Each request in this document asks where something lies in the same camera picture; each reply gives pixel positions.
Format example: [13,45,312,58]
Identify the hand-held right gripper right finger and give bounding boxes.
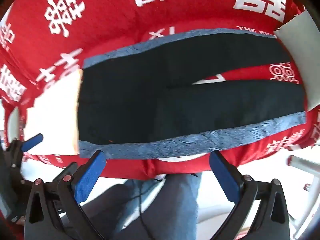
[209,151,292,240]

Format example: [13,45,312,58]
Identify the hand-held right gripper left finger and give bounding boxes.
[24,150,107,240]

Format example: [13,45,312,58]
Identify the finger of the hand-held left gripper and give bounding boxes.
[21,134,44,153]

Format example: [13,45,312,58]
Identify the black pants with blue stripes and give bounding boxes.
[24,11,320,159]

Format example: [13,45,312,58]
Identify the person's legs in blue jeans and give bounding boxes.
[82,172,203,240]

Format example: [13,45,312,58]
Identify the red printed blanket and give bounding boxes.
[0,0,320,180]

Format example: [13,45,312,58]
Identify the black cable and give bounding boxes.
[136,176,163,240]

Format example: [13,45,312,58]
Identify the white metal frame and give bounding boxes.
[287,155,320,240]

